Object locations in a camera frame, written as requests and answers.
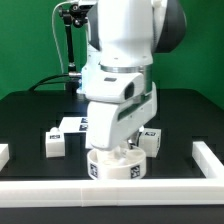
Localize white round stool seat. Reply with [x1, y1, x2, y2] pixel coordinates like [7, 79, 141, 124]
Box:
[87, 146, 146, 180]

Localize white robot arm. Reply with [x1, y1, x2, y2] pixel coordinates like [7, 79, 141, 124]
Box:
[81, 0, 186, 150]

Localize white U-shaped obstacle fence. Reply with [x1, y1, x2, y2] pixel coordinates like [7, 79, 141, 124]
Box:
[0, 141, 224, 208]

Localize white camera cable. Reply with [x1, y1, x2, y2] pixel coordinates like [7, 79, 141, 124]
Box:
[51, 0, 75, 74]

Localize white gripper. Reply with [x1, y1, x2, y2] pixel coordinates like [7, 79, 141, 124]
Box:
[86, 72, 157, 150]

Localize black cables on table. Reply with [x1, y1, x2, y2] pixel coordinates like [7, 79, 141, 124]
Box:
[27, 73, 82, 92]

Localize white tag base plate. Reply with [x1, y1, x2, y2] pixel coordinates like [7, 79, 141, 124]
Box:
[59, 117, 88, 133]

